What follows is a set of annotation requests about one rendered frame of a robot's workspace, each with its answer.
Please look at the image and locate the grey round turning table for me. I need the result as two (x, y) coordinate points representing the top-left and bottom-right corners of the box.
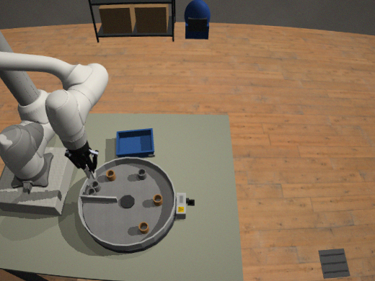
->
(78, 157), (195, 254)

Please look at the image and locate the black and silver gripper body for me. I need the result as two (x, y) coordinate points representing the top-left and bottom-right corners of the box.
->
(69, 141), (92, 158)

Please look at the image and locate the blue square tray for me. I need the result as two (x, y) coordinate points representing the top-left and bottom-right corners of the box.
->
(116, 128), (155, 159)

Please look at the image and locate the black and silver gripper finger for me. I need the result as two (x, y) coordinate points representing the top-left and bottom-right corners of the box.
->
(81, 150), (99, 179)
(64, 149), (91, 179)

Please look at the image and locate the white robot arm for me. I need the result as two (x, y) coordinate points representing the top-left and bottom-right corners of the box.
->
(0, 31), (108, 195)

